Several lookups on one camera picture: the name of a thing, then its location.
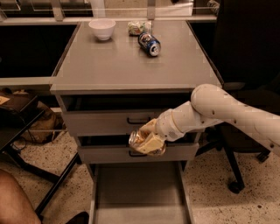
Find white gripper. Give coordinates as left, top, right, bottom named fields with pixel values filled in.
left=136, top=108, right=185, bottom=154

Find orange crushed soda can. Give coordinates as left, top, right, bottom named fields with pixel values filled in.
left=129, top=130, right=163, bottom=156

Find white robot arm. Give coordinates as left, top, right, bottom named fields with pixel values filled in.
left=129, top=84, right=280, bottom=155

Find open bottom drawer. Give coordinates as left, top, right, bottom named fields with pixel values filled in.
left=88, top=162, right=195, bottom=224

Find grey drawer cabinet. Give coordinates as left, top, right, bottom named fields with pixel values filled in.
left=49, top=19, right=223, bottom=224

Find blue soda can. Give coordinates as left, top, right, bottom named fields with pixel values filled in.
left=138, top=32, right=161, bottom=57

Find brown bag on floor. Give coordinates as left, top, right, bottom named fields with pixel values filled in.
left=11, top=91, right=62, bottom=144

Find white bowl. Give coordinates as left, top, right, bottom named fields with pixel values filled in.
left=88, top=18, right=116, bottom=40

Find black office chair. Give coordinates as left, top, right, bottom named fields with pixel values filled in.
left=194, top=0, right=280, bottom=194

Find black side table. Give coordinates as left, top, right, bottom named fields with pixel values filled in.
left=0, top=91, right=81, bottom=220

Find person's bare leg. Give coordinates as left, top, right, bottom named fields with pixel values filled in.
left=0, top=170, right=41, bottom=224

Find middle drawer with black handle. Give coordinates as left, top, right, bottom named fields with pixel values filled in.
left=77, top=143, right=199, bottom=164

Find drawer with black handle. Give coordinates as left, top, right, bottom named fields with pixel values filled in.
left=77, top=143, right=199, bottom=164
left=62, top=109, right=162, bottom=137

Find top drawer with black handle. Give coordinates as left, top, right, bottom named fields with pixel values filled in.
left=62, top=109, right=162, bottom=137

